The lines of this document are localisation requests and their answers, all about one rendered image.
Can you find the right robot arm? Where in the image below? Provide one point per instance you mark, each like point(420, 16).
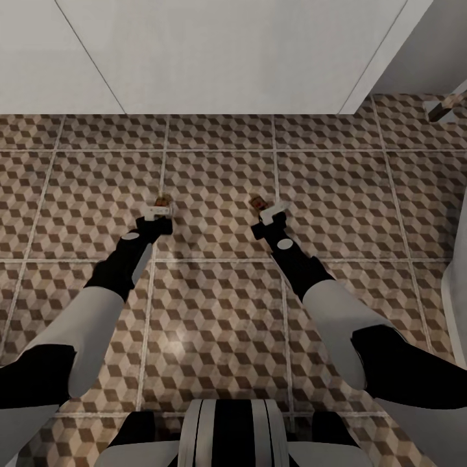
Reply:
point(424, 394)

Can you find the furniture sink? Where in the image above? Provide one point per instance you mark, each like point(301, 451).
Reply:
point(197, 56)

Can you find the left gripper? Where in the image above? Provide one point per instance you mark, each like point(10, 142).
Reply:
point(160, 226)

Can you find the bathtub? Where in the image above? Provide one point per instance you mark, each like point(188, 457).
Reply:
point(454, 280)

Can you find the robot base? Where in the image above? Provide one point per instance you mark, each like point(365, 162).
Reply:
point(332, 446)

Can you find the robot trunk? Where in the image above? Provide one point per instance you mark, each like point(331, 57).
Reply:
point(233, 433)

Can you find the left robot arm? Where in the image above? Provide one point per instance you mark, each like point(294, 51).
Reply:
point(66, 358)

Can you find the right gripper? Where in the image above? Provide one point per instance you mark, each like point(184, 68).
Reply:
point(261, 231)

